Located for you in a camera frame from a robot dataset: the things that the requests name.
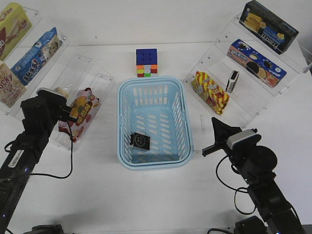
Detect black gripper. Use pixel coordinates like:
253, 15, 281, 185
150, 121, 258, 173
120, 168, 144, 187
38, 93, 77, 130
202, 117, 261, 157

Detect bread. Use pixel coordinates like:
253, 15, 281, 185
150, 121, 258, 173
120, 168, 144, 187
53, 84, 72, 98

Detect black white tissue pack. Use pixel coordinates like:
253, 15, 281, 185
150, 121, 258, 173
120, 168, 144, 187
129, 132, 151, 151
226, 70, 239, 93

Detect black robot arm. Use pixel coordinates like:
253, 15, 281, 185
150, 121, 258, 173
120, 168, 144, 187
0, 88, 76, 234
202, 117, 305, 234

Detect light blue plastic basket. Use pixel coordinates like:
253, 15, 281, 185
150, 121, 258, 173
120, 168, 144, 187
117, 76, 194, 170

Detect pink fruit snack bag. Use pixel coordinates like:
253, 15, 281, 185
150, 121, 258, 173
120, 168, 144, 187
58, 87, 100, 142

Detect red yellow striped snack bag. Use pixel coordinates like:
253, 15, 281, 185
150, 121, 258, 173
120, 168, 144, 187
192, 71, 230, 115

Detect beige Pocky box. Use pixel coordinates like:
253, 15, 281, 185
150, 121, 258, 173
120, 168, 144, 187
0, 61, 26, 108

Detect blue cookie bag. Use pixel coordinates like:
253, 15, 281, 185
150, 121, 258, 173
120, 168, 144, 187
11, 27, 62, 86

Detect clear acrylic shelf left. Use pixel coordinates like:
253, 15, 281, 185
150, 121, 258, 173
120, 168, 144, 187
0, 6, 116, 154

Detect clear acrylic shelf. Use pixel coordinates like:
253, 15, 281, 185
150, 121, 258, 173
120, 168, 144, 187
183, 16, 312, 139
0, 6, 116, 154

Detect clear acrylic shelf right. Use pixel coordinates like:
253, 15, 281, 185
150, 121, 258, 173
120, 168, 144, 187
183, 16, 312, 139

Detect blue sandwich cookie box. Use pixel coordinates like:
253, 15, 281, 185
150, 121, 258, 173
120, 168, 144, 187
227, 39, 287, 88

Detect yellow green snack box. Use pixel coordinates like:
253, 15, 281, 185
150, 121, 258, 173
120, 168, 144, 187
0, 2, 32, 61

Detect multicoloured puzzle cube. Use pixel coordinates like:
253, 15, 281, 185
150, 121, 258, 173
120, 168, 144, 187
136, 48, 158, 78

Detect dark blue cracker box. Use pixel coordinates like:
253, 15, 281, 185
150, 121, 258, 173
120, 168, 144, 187
239, 0, 299, 55

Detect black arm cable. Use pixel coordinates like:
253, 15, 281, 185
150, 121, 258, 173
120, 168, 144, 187
207, 156, 259, 234
0, 121, 74, 182

